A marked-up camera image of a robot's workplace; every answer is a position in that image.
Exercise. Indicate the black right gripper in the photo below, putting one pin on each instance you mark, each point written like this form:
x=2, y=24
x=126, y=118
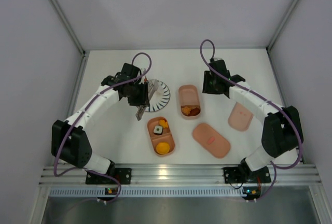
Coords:
x=208, y=86

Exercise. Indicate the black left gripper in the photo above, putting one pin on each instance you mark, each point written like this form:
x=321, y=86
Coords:
x=142, y=99

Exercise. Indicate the metal serving tongs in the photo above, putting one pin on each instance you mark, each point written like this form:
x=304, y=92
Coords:
x=149, y=88

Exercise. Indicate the pink divided lunch box tray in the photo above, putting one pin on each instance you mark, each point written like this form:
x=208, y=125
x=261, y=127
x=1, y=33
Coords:
x=188, y=95

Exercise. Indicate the brown meat slice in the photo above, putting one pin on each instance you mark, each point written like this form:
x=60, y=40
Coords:
x=194, y=112

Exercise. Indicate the orange fried nugget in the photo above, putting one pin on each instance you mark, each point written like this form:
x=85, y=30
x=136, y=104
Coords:
x=186, y=110

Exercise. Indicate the orange fish shaped food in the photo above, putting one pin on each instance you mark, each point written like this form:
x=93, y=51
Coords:
x=163, y=123

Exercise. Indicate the light pink lid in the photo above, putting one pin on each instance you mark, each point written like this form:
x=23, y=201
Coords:
x=240, y=118

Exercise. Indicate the pink lunch box lid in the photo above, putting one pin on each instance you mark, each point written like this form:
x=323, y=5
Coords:
x=211, y=140

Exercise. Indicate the orange round dumpling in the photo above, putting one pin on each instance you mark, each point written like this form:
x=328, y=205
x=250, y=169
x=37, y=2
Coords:
x=162, y=148

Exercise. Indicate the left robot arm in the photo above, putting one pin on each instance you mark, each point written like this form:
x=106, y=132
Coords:
x=69, y=140

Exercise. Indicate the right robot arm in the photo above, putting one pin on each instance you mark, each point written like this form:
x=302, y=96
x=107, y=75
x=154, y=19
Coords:
x=281, y=126

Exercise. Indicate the blue striped white plate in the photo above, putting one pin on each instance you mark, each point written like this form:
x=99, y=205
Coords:
x=159, y=95

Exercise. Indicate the sushi roll piece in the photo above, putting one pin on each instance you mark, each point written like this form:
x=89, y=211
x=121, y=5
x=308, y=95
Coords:
x=158, y=130

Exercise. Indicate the aluminium mounting rail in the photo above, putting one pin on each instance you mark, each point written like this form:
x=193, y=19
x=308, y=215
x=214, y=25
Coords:
x=183, y=175

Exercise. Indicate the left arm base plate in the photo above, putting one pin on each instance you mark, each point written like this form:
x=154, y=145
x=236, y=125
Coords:
x=123, y=175

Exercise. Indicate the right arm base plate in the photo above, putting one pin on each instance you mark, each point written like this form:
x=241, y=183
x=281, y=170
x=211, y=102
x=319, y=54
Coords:
x=233, y=175

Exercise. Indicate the left aluminium frame post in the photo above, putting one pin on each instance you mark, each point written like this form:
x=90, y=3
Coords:
x=67, y=26

